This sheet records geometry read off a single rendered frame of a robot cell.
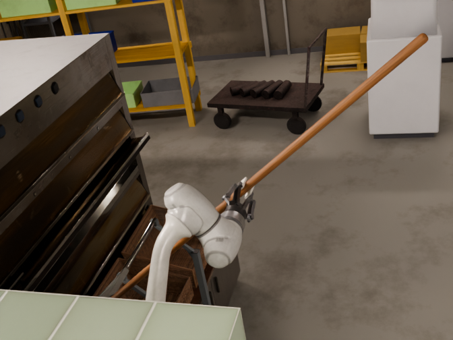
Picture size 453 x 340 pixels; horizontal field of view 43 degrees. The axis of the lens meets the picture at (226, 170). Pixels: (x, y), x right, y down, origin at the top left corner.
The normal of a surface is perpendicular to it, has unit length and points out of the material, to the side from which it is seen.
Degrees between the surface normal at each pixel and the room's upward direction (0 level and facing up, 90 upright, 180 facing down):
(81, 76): 90
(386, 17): 80
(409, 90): 90
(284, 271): 0
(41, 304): 0
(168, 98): 90
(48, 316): 0
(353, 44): 90
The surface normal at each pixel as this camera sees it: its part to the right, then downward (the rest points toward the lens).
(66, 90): 0.96, 0.00
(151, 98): -0.11, 0.51
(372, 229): -0.14, -0.86
